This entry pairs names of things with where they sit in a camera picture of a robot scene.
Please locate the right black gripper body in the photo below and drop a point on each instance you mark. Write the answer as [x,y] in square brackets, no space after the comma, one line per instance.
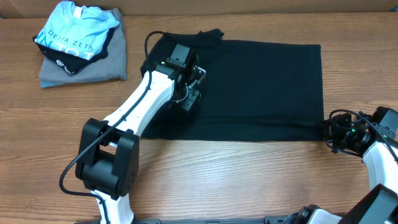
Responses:
[339,130]

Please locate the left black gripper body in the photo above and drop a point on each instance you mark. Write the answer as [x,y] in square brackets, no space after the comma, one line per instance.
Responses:
[191,98]

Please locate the black t-shirt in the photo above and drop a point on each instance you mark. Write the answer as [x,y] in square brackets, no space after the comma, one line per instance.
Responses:
[71,63]
[252,91]

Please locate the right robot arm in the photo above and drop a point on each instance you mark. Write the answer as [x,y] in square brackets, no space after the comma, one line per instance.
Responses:
[372,137]

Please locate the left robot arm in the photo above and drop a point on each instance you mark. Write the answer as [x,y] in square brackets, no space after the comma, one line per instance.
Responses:
[109,149]

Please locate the grey folded t-shirt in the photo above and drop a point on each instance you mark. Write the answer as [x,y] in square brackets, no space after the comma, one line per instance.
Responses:
[113,67]

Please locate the black folded t-shirt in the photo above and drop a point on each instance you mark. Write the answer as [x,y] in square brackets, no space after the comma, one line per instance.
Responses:
[71,63]

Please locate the light blue folded t-shirt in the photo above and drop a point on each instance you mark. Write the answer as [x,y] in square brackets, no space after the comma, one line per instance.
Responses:
[77,30]

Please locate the blue folded bottom t-shirt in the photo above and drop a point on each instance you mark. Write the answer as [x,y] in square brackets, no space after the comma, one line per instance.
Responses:
[47,84]

